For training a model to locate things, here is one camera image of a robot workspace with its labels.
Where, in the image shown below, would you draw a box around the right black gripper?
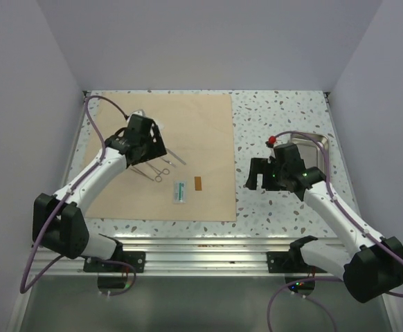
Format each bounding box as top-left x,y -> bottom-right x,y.
246,157 -> 287,192

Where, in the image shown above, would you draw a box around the steel scalpel handle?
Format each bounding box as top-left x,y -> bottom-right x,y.
166,148 -> 187,165

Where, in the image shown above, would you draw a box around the steel forceps with ring handles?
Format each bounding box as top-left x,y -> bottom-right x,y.
145,162 -> 170,183

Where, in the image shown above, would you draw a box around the green white packet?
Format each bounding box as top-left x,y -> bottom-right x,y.
173,181 -> 187,204

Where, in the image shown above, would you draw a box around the stainless steel tray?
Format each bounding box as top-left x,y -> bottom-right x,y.
289,133 -> 329,173

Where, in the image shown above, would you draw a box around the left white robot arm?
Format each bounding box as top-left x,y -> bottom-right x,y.
33,114 -> 167,272

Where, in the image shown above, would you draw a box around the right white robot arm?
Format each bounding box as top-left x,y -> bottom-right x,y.
245,143 -> 403,303

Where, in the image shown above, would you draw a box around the beige cloth mat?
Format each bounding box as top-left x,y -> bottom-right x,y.
86,92 -> 236,221

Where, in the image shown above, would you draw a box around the brown adhesive bandage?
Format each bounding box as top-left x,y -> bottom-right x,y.
194,176 -> 202,191

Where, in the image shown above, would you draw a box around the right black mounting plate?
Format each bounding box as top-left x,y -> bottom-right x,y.
266,251 -> 326,274

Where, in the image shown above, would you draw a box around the black mounting plate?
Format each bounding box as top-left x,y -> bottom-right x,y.
266,251 -> 326,274
83,251 -> 146,273

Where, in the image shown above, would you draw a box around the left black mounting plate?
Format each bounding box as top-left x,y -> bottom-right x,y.
83,251 -> 146,273

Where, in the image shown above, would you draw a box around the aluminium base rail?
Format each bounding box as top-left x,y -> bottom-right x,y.
24,237 -> 389,277

